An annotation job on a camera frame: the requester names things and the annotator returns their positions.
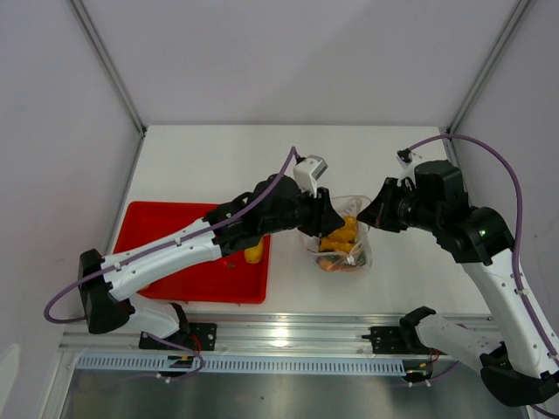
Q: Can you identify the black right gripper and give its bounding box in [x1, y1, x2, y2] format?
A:
[356, 177, 442, 233]

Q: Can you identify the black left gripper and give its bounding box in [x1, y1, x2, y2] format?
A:
[261, 182, 345, 238]

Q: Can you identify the yellow ginger root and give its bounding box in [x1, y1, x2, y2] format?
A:
[319, 216, 358, 254]

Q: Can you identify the clear zip top bag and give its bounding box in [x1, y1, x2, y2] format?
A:
[300, 196, 372, 273]

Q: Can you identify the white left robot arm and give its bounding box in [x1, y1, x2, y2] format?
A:
[78, 175, 344, 349]

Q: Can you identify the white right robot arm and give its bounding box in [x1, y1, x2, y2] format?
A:
[357, 161, 558, 407]

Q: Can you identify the red plastic tray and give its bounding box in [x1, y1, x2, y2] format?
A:
[114, 201, 271, 305]

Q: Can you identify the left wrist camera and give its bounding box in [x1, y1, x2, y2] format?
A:
[293, 155, 328, 197]

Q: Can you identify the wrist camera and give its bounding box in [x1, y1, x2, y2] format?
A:
[293, 155, 328, 197]
[397, 148, 424, 183]

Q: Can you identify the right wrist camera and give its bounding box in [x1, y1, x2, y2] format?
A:
[397, 148, 424, 183]

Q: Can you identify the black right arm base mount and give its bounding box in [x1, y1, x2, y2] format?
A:
[361, 326, 444, 355]

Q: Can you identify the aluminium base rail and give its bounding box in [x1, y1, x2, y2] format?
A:
[59, 313, 402, 358]

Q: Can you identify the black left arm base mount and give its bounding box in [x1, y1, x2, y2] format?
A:
[139, 323, 217, 352]

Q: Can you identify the white slotted cable duct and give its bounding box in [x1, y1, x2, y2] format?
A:
[76, 353, 406, 376]

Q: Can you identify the right aluminium frame post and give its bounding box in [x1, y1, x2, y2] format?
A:
[442, 0, 535, 134]

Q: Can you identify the aluminium frame post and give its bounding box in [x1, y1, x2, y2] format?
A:
[442, 0, 535, 134]
[67, 0, 147, 137]

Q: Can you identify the left aluminium frame post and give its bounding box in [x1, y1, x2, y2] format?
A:
[67, 0, 147, 137]

